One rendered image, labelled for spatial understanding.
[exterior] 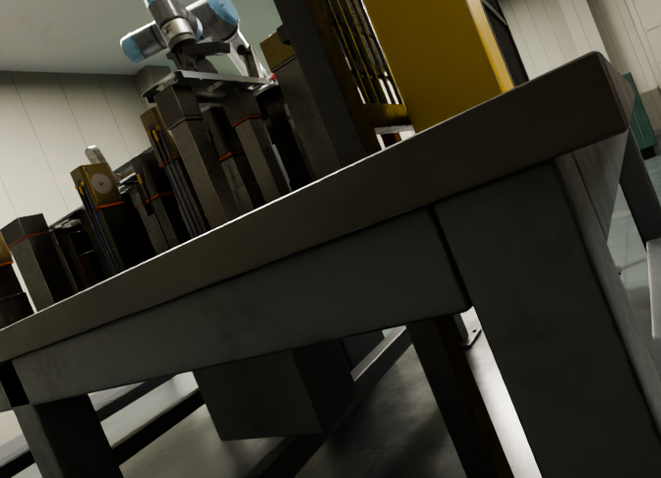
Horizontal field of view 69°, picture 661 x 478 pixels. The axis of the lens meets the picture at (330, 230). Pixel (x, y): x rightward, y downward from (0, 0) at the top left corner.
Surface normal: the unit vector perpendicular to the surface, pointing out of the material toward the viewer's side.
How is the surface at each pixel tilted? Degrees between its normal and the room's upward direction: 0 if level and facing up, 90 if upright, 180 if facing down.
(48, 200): 90
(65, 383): 90
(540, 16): 90
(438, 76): 90
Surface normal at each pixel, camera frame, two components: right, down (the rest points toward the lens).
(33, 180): 0.77, -0.29
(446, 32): -0.46, 0.22
